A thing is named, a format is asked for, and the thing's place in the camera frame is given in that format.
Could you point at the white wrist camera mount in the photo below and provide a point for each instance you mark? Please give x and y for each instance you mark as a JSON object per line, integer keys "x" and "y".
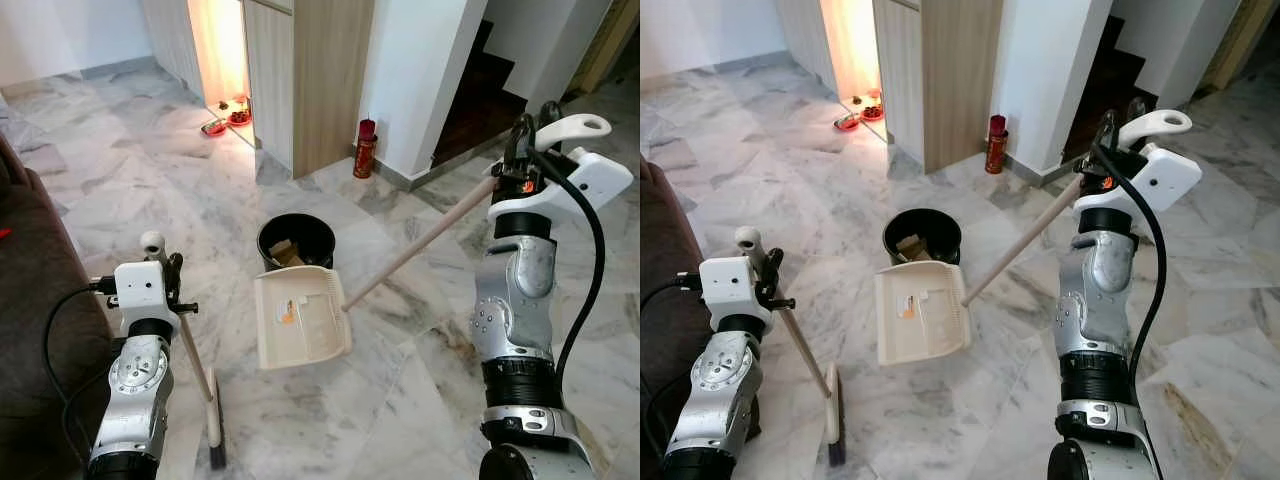
{"x": 1165, "y": 178}
{"x": 590, "y": 180}
{"x": 145, "y": 295}
{"x": 732, "y": 290}

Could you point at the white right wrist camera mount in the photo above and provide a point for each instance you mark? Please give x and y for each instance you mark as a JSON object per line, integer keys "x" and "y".
{"x": 590, "y": 180}
{"x": 1165, "y": 178}

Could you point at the tan cardboard scrap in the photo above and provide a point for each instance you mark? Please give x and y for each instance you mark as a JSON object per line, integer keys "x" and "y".
{"x": 912, "y": 247}
{"x": 285, "y": 252}

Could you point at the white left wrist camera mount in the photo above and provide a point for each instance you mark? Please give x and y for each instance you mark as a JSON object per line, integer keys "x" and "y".
{"x": 145, "y": 295}
{"x": 732, "y": 290}

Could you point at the red candle holder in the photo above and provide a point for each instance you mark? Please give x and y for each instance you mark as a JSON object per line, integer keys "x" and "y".
{"x": 240, "y": 112}
{"x": 873, "y": 108}

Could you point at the black round waste bin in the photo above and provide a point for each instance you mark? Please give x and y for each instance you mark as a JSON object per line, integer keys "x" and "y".
{"x": 320, "y": 240}
{"x": 945, "y": 232}

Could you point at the wooden broom with purple bristles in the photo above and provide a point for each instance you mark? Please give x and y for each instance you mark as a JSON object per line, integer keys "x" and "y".
{"x": 803, "y": 350}
{"x": 195, "y": 355}

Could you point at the dark wooden staircase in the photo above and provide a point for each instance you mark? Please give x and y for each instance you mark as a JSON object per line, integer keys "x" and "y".
{"x": 1115, "y": 60}
{"x": 480, "y": 100}

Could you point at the brown sofa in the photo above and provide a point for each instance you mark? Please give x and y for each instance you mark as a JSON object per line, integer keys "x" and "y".
{"x": 670, "y": 380}
{"x": 40, "y": 350}

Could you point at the red cylinder canister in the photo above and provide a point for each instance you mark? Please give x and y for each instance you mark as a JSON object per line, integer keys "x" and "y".
{"x": 365, "y": 150}
{"x": 996, "y": 145}

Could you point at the tall wood panel cabinet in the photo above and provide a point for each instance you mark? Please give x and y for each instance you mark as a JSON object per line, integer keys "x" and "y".
{"x": 960, "y": 80}
{"x": 320, "y": 80}

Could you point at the flat red offering dish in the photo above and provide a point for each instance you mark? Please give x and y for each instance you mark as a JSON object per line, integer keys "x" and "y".
{"x": 845, "y": 123}
{"x": 212, "y": 128}

